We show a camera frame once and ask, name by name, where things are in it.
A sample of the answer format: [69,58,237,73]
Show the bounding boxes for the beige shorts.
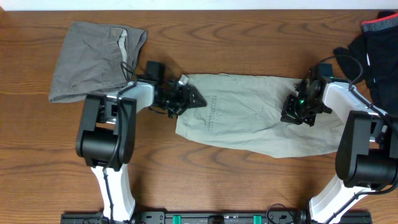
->
[175,74,344,158]

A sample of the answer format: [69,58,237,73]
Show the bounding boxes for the grey shorts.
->
[49,21,147,103]

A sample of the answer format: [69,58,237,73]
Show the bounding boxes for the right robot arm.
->
[280,62,397,223]

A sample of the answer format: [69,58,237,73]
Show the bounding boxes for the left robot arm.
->
[61,61,206,223]

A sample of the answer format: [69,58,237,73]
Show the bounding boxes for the dark garment red trim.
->
[333,11,397,114]

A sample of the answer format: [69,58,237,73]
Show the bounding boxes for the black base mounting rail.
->
[60,209,373,224]

